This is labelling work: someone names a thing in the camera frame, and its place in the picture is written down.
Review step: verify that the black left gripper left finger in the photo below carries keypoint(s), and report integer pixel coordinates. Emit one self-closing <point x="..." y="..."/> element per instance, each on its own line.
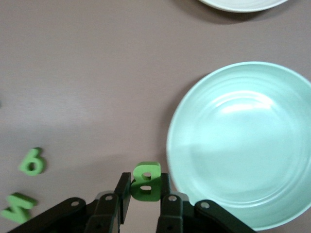
<point x="125" y="187"/>

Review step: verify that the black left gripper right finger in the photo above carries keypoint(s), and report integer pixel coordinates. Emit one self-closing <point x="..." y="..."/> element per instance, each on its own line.
<point x="165" y="184"/>

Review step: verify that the green foam letter B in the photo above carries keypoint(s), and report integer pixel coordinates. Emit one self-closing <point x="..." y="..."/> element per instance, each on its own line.
<point x="138" y="180"/>

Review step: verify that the green foam number six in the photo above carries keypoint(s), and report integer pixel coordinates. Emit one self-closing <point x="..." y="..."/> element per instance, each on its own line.
<point x="34" y="155"/>

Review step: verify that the green foam letter M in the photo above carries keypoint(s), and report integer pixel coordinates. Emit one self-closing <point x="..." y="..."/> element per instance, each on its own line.
<point x="17" y="201"/>

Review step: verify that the pale green plate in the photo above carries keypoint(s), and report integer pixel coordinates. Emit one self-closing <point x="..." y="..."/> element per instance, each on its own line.
<point x="243" y="145"/>

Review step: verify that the brown table cover sheet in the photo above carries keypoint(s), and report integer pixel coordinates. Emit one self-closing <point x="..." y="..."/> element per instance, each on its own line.
<point x="73" y="72"/>

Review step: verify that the beige plate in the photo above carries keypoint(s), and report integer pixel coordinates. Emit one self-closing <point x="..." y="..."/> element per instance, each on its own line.
<point x="243" y="6"/>

